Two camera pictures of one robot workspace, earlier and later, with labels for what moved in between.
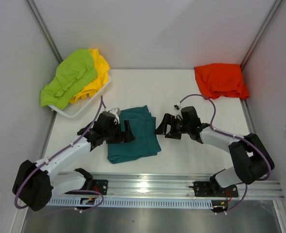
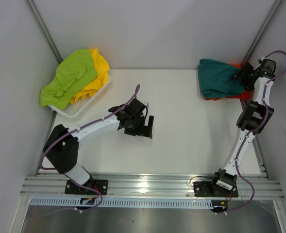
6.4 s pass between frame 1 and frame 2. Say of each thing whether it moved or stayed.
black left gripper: moved
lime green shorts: stayed
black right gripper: moved
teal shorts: moved
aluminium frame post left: stayed
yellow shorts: stayed
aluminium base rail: stayed
